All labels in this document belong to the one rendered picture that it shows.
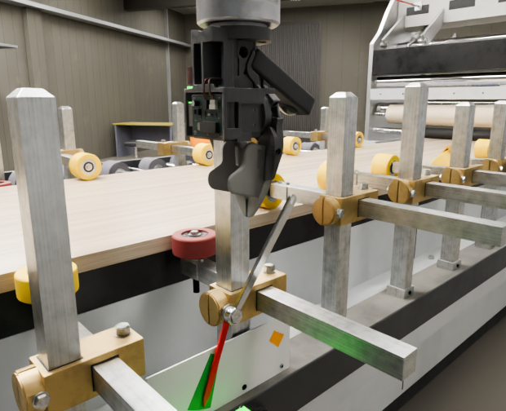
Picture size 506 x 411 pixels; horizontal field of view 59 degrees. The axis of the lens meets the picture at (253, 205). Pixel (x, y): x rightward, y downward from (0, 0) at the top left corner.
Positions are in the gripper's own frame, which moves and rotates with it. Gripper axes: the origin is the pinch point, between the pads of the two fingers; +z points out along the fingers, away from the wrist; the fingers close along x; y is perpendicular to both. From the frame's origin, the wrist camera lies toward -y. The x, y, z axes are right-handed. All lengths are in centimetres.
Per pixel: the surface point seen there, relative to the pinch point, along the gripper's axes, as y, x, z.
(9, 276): 21.6, -26.9, 11.4
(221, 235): -1.4, -8.1, 6.0
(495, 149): -101, -8, 1
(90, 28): -335, -812, -144
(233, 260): -1.9, -6.1, 9.3
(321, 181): -53, -32, 8
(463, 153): -76, -7, 0
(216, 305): 1.3, -6.0, 15.0
